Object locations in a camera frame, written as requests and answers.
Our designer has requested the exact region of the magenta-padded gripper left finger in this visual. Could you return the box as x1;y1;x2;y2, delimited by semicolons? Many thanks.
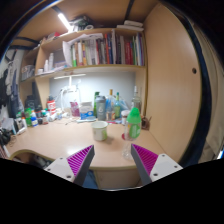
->
44;144;96;187

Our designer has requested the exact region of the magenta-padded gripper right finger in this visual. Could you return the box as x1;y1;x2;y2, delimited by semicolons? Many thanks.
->
130;143;184;186

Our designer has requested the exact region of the clear bottle with green cap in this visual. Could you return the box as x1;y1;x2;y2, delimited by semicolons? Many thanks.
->
121;106;143;161

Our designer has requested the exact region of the brown mug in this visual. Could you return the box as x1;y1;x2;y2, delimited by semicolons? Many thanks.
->
140;115;153;131

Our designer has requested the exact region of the small jar with white lid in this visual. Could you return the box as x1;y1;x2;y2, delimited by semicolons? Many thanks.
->
120;109;131;126

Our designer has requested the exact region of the blue and white carton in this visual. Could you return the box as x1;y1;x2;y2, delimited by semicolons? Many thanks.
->
79;101;96;121

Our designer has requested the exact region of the pink packet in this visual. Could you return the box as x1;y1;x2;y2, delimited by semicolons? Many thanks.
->
69;101;81;118

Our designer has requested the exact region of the grey shaker bottle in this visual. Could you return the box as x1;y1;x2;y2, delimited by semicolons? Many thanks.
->
95;95;108;122

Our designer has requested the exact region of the green glass bottle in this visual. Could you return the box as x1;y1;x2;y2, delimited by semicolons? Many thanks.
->
114;92;123;120

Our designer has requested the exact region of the dark green bottle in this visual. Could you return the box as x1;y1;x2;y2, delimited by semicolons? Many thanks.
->
92;91;101;118

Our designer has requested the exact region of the clear glass bottle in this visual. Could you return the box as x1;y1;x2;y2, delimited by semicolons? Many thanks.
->
130;85;143;114

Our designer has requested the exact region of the red and white can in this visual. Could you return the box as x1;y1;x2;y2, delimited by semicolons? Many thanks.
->
46;99;57;115

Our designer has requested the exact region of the yellow-capped glass bottle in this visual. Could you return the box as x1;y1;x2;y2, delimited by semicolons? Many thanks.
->
106;88;116;121

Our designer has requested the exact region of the small green plastic bottle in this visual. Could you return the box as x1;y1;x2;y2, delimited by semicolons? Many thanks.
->
24;107;34;127

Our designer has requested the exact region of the under-shelf light bar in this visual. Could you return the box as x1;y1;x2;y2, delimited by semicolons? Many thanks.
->
53;73;87;81

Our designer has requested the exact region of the wooden shelf unit with books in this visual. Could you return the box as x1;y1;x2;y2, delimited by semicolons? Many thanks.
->
18;14;148;86

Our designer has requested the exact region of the ceiling strip light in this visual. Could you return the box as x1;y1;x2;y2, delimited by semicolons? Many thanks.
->
56;12;73;33

